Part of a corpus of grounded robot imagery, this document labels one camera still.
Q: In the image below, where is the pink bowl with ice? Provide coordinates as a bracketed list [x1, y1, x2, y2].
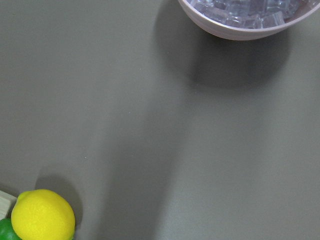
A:
[178, 0, 320, 41]

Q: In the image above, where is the wooden cutting board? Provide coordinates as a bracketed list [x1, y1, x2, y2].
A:
[0, 190, 17, 220]

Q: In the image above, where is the green lime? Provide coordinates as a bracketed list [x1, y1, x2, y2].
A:
[0, 218, 22, 240]

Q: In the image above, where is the yellow lemon near board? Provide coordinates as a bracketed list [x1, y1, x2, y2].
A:
[11, 189, 76, 240]

